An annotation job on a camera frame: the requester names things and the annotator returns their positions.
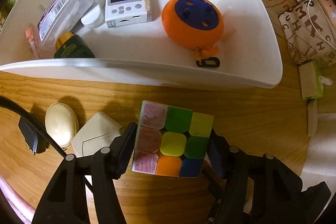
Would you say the colourful Rubik's cube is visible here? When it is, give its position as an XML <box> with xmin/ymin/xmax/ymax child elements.
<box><xmin>131</xmin><ymin>101</ymin><xmax>214</xmax><ymax>178</ymax></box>

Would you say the dark green gold-cap bottle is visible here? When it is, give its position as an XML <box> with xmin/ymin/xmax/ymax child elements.
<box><xmin>54</xmin><ymin>32</ymin><xmax>95</xmax><ymax>59</ymax></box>

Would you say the orange round blue-top toy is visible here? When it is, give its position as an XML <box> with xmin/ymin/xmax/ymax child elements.
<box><xmin>161</xmin><ymin>0</ymin><xmax>224</xmax><ymax>59</ymax></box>

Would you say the blue dental floss box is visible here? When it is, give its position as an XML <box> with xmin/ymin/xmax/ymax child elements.
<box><xmin>37</xmin><ymin>0</ymin><xmax>94</xmax><ymax>51</ymax></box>

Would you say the black power adapter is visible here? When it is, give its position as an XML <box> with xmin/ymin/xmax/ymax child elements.
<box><xmin>18</xmin><ymin>117</ymin><xmax>49</xmax><ymax>154</ymax></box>

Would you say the white angular plastic case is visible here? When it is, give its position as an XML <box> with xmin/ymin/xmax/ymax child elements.
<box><xmin>71</xmin><ymin>112</ymin><xmax>123</xmax><ymax>157</ymax></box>

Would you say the green tissue pack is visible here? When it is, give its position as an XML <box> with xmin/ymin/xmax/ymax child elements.
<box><xmin>298</xmin><ymin>61</ymin><xmax>333</xmax><ymax>100</ymax></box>

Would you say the patterned fabric pouch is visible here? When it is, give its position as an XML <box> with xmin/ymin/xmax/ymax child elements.
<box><xmin>279</xmin><ymin>0</ymin><xmax>335</xmax><ymax>68</ymax></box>

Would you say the white plastic storage bin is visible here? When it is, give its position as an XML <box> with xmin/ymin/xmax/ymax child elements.
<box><xmin>1</xmin><ymin>0</ymin><xmax>282</xmax><ymax>90</ymax></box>

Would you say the white handheld game console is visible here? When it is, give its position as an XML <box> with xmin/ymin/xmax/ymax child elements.
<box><xmin>105</xmin><ymin>0</ymin><xmax>152</xmax><ymax>28</ymax></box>

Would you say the black cable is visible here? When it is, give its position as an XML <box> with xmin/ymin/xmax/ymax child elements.
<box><xmin>0</xmin><ymin>96</ymin><xmax>69</xmax><ymax>159</ymax></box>

